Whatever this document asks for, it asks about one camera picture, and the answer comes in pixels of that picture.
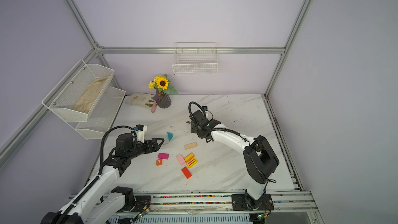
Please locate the white lower mesh shelf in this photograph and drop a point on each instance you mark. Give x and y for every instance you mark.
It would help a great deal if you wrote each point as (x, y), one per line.
(103, 115)

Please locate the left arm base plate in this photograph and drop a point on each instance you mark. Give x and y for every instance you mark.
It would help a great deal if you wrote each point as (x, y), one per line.
(136, 204)

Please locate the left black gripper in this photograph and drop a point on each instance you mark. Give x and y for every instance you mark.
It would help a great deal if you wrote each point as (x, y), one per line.
(155, 147)

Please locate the magenta wood block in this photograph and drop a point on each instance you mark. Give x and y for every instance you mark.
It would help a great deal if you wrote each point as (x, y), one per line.
(163, 156)

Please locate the white cloth on table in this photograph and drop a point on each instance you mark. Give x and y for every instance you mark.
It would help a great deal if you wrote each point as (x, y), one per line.
(142, 100)

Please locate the red wood block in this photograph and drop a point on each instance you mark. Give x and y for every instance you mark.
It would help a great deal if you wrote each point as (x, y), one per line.
(186, 172)

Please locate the dark purple glass vase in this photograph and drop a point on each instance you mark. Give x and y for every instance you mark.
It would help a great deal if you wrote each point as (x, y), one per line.
(163, 100)

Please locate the natural wood block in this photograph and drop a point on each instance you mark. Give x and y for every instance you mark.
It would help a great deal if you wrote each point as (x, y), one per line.
(190, 146)

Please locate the white upper mesh shelf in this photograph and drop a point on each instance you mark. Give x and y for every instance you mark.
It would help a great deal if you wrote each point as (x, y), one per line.
(65, 94)

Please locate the pink tube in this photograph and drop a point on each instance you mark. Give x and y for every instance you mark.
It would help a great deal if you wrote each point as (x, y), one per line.
(153, 109)

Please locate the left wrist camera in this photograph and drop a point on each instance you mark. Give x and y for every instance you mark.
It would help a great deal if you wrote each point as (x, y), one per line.
(140, 131)

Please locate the beige cloth in shelf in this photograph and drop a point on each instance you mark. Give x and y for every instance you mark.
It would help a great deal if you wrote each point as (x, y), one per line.
(87, 100)

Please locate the yellow red striped block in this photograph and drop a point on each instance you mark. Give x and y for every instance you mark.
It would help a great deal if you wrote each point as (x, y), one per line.
(191, 163)

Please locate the white mesh shelf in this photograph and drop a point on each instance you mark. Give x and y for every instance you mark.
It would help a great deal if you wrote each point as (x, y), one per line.
(65, 94)
(103, 115)

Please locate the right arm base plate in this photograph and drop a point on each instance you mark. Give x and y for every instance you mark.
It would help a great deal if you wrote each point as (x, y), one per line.
(244, 202)

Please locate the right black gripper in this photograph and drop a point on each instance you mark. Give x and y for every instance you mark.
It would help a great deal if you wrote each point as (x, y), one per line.
(193, 128)

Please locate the white wire wall basket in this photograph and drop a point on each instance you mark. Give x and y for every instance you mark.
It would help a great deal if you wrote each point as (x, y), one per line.
(195, 58)

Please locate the orange ridged wood block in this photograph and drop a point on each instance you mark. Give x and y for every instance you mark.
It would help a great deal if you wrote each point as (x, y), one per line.
(189, 157)

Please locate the pink wood block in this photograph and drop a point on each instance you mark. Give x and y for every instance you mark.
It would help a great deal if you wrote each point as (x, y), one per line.
(181, 159)

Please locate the aluminium front rail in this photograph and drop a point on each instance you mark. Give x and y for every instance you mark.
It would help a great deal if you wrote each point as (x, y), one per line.
(298, 201)

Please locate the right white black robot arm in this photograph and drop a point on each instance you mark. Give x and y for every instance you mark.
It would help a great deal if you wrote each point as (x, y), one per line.
(260, 159)

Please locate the sunflower bouquet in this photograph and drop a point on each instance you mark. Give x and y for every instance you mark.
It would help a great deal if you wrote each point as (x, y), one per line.
(162, 85)

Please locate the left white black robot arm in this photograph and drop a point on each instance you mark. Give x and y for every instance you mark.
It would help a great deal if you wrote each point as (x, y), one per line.
(98, 200)

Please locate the teal triangular wood block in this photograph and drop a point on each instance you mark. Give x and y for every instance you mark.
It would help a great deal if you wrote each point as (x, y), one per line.
(170, 136)

